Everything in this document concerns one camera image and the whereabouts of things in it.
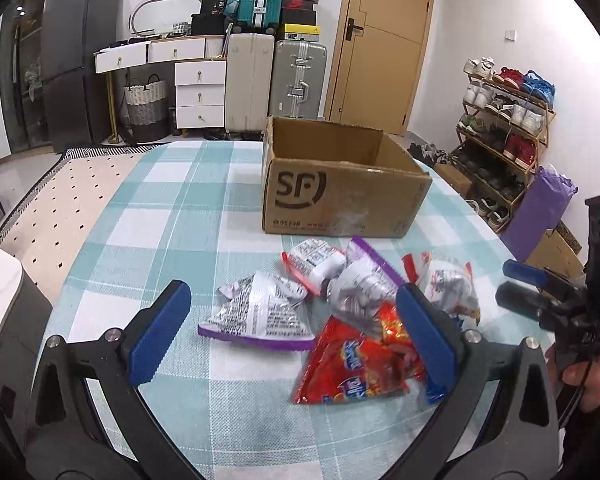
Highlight brown cardboard box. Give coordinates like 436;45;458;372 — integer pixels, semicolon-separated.
261;115;433;238

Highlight purple paper bag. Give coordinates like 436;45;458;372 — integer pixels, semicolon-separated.
500;165;578;263

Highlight beige dotted rug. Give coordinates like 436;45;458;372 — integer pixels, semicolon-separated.
0;144;171;306

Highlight white red snack packet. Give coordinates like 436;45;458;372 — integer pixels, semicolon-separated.
401;252;482;328

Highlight silver suitcase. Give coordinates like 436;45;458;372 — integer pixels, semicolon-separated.
269;39;328;121

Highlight oval metal frame mirror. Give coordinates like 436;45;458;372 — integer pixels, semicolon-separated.
130;0;203;36

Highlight rows of assorted shoes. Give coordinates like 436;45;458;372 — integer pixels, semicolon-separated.
457;57;556;228

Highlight grey white woven basket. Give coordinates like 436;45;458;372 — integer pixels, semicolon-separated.
124;74;170;143

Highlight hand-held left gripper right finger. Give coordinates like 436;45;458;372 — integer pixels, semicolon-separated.
380;284;563;480

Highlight dark grey refrigerator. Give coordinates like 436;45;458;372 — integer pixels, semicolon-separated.
40;0;126;153

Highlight small white red-edged snack packet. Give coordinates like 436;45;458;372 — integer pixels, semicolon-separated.
280;239;348;297

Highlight wooden shoe rack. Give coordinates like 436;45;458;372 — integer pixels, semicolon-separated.
455;57;556;233

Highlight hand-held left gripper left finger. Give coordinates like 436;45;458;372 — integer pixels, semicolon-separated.
24;280;203;480

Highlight pile of sneakers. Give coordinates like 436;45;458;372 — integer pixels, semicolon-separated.
407;142;451;166

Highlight plain black shoe box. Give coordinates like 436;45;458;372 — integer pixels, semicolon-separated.
280;10;317;26

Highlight beige suitcase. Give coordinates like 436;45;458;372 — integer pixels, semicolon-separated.
225;32;276;136

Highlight bright red snack packet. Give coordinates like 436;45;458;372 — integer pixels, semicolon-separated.
292;305;431;406

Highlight large purple snack packet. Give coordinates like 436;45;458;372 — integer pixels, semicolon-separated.
197;271;317;352

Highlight flat printed cardboard carton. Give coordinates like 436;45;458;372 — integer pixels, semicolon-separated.
525;222;586;281

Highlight white grey furniture piece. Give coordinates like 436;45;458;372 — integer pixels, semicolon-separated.
0;232;56;411

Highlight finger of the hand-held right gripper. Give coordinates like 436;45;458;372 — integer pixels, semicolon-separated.
495;281;563;332
503;259;588;297

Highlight small brown cardboard carton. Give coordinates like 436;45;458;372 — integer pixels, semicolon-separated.
432;162;473;198

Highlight white drawer dresser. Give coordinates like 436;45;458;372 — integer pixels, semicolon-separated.
94;35;228;131

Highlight purple silver snack packet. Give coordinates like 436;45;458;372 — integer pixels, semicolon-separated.
326;235;406;333

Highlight wooden door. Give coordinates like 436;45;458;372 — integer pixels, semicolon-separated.
325;0;438;136

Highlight person's right hand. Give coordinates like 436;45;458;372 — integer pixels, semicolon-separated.
545;342;600;413

